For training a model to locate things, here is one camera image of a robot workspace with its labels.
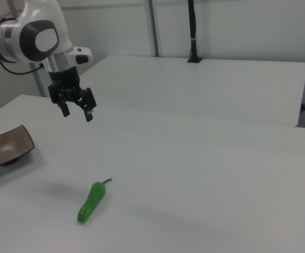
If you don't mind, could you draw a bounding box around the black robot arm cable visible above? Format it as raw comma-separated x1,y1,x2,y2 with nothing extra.
0,18,44,76

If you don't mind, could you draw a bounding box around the black camera stand pole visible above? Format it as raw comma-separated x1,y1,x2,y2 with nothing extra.
186,0,202,63

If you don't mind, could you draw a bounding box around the green chili pepper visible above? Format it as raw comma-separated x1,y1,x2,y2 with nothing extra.
77,178,113,224

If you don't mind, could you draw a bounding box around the brown square ceramic plate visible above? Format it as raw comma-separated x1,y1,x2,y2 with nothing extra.
0,124,35,171

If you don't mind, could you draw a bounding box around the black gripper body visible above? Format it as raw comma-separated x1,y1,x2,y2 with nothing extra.
48,66,82,104

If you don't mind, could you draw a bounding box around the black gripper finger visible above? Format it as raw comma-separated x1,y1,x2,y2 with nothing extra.
47,85,71,118
76,87,98,123

